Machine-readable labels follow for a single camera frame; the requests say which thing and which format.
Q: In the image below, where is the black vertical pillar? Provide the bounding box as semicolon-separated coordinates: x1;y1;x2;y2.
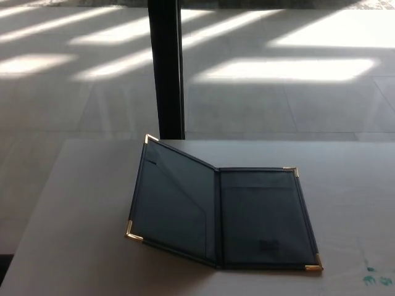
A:
147;0;186;141

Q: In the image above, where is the dark diary with gold corners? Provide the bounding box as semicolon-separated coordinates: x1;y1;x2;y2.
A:
124;133;324;272

